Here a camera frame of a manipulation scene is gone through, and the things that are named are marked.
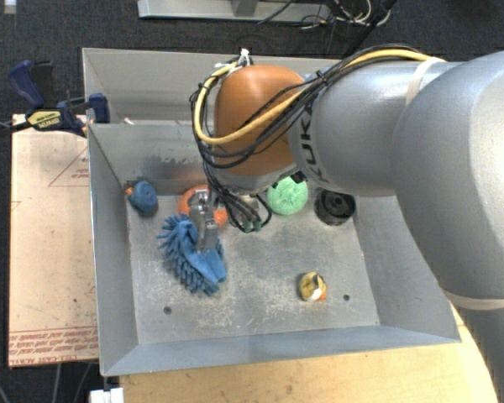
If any blue noodle cloth mitt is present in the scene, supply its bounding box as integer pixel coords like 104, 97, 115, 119
155, 213, 229, 297

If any yellow white orange toy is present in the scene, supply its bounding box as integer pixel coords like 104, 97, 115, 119
297, 270, 329, 303

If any grey metal bin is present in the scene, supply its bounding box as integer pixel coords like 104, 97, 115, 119
81, 47, 462, 378

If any black round ribbed disc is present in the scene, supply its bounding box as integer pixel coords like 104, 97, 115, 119
312, 188, 357, 228

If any brown cardboard board, red print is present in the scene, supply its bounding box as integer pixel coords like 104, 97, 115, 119
8, 113, 100, 369

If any blue round toy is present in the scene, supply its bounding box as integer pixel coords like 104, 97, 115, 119
124, 179, 160, 218

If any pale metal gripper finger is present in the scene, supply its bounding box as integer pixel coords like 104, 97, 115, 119
187, 190, 209, 248
204, 217, 220, 253

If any orange ball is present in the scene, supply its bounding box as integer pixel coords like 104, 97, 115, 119
176, 184, 229, 228

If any green ball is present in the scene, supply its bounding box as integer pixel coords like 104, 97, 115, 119
265, 175, 310, 217

